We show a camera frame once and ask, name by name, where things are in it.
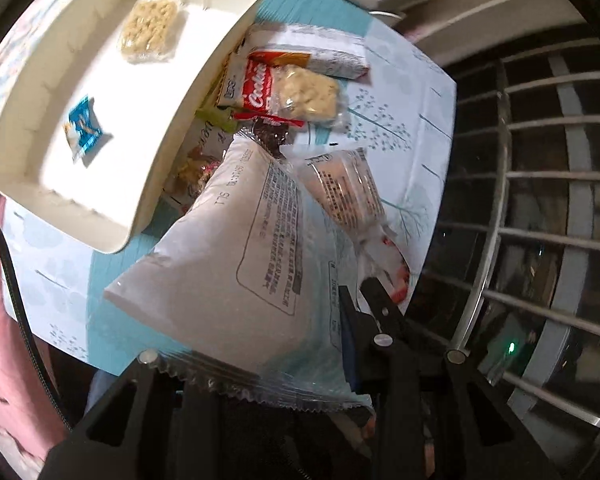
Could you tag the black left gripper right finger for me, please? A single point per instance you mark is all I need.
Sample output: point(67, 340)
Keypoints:
point(437, 417)

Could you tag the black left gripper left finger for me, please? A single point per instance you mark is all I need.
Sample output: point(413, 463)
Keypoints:
point(128, 432)

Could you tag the large white snack bag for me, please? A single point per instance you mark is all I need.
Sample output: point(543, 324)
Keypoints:
point(248, 282)

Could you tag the clear pack printed label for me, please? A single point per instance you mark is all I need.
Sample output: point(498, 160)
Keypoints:
point(343, 184)

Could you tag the clear bag brown snacks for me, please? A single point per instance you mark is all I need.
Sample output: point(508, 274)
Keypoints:
point(201, 152)

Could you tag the pink blanket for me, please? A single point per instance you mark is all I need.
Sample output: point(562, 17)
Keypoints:
point(29, 424)

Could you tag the metal window grille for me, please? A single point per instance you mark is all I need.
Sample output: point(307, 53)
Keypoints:
point(513, 268)

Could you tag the dark red snack packet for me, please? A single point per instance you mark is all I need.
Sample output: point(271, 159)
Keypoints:
point(380, 257)

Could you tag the patterned blue white tablecloth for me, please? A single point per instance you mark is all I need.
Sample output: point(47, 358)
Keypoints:
point(403, 113)

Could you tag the dark chocolate snack packet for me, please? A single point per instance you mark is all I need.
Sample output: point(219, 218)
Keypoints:
point(270, 134)

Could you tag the small blue candy packet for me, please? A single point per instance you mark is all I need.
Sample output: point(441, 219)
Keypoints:
point(82, 130)

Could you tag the green snack packet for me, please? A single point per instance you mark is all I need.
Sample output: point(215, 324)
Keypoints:
point(218, 117)

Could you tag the clear pack pale biscuit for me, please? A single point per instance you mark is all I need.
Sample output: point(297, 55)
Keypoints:
point(300, 94)

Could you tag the red cookies packet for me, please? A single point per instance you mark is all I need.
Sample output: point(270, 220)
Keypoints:
point(254, 87)

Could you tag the white wrapped biscuit roll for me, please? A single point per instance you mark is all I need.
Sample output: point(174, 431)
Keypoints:
point(323, 50)

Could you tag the white plastic storage bin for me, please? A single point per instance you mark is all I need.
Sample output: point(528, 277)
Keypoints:
point(144, 110)

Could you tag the clear pack pale crackers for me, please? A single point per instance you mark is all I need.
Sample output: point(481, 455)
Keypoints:
point(148, 32)

